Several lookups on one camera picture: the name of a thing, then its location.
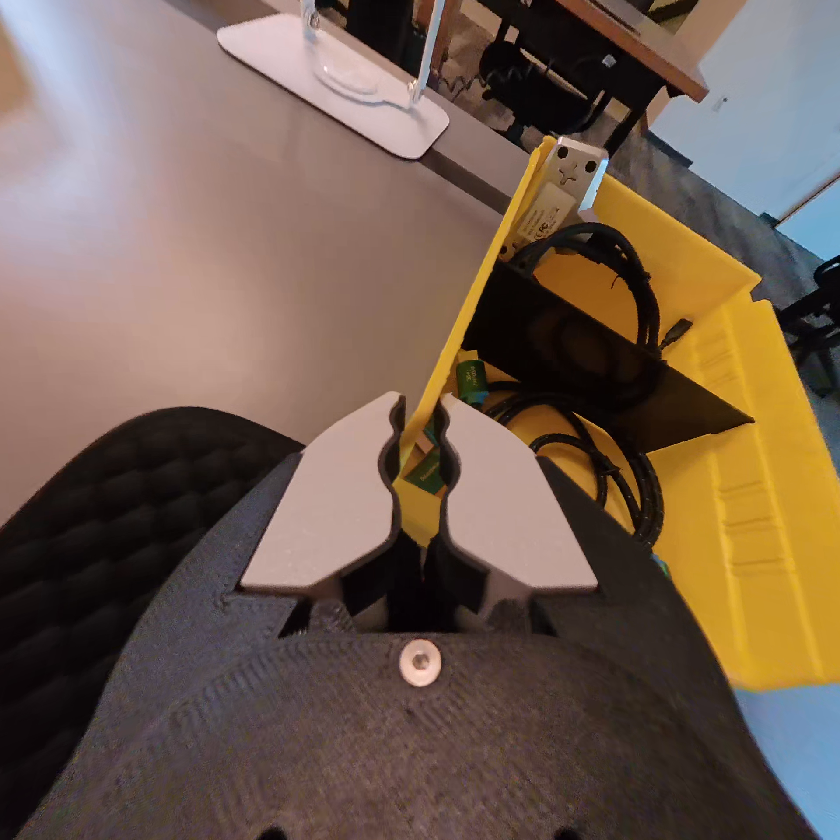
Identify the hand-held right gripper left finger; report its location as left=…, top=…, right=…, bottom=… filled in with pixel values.
left=239, top=392, right=408, bottom=614

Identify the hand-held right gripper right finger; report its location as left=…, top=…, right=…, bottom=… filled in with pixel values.
left=433, top=392, right=600, bottom=605

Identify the yellow plastic bin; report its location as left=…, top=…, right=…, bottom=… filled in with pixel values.
left=394, top=134, right=840, bottom=691

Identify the black bin divider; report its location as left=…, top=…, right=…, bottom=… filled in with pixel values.
left=462, top=262, right=756, bottom=454

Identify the silver adapter hub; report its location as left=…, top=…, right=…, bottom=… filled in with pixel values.
left=502, top=136, right=610, bottom=257

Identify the black round stool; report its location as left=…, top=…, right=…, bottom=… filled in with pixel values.
left=777, top=256, right=840, bottom=395

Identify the black office chair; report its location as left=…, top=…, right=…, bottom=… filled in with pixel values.
left=478, top=39, right=595, bottom=148

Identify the white monitor stand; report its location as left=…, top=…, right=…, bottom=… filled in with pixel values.
left=217, top=0, right=450, bottom=160

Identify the wooden desk with black legs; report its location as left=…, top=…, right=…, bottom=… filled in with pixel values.
left=551, top=0, right=710, bottom=155

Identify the green-plug braided hdmi cable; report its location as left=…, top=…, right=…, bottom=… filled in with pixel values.
left=402, top=420, right=672, bottom=580
left=456, top=360, right=665, bottom=549

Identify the black coiled cable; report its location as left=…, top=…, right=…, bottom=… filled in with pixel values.
left=512, top=223, right=693, bottom=408

